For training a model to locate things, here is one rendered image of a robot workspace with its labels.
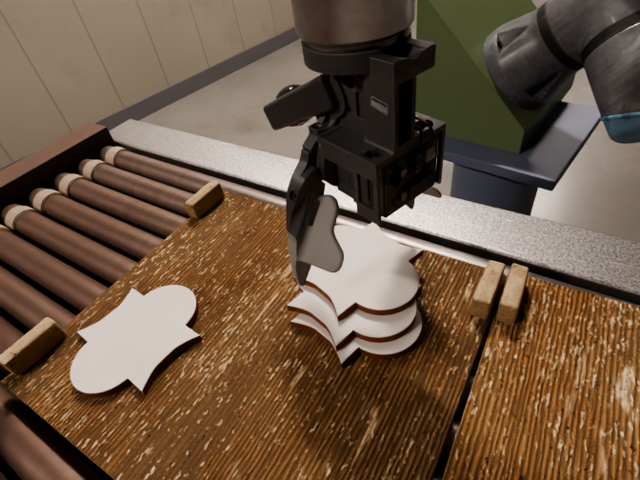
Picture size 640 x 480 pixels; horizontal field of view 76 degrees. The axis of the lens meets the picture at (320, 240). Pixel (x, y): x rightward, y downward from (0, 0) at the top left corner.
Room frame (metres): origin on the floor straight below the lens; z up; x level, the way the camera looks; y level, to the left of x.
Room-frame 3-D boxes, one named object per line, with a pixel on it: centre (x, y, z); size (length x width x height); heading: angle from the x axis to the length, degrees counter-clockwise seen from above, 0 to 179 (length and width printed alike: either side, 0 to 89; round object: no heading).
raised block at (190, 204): (0.49, 0.15, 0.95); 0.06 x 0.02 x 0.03; 142
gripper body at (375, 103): (0.28, -0.05, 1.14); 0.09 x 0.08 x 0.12; 33
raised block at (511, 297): (0.24, -0.18, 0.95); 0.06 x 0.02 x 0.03; 144
